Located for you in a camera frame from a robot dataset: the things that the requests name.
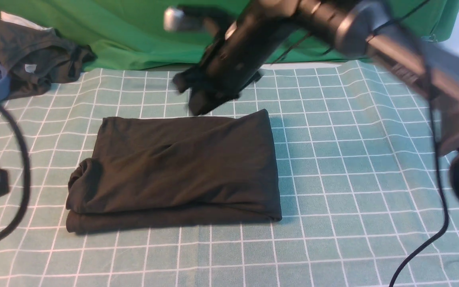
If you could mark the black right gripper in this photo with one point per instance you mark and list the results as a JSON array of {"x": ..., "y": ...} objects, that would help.
[{"x": 242, "y": 44}]

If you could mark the dark gray long-sleeve top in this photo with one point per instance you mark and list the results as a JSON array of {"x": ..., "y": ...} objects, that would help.
[{"x": 173, "y": 172}]

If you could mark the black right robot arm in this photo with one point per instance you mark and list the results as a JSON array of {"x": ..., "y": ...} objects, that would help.
[{"x": 354, "y": 28}]

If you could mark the green backdrop cloth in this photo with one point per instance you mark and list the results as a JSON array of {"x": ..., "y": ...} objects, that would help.
[{"x": 129, "y": 34}]

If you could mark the crumpled dark gray garment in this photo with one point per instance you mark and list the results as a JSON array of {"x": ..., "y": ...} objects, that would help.
[{"x": 37, "y": 59}]

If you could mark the green checkered table mat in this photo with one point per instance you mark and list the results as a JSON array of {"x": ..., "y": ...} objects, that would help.
[{"x": 356, "y": 175}]

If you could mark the silver binder clip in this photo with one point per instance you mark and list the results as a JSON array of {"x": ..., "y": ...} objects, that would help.
[{"x": 430, "y": 38}]

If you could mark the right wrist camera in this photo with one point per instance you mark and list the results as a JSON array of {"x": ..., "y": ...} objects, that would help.
[{"x": 202, "y": 19}]

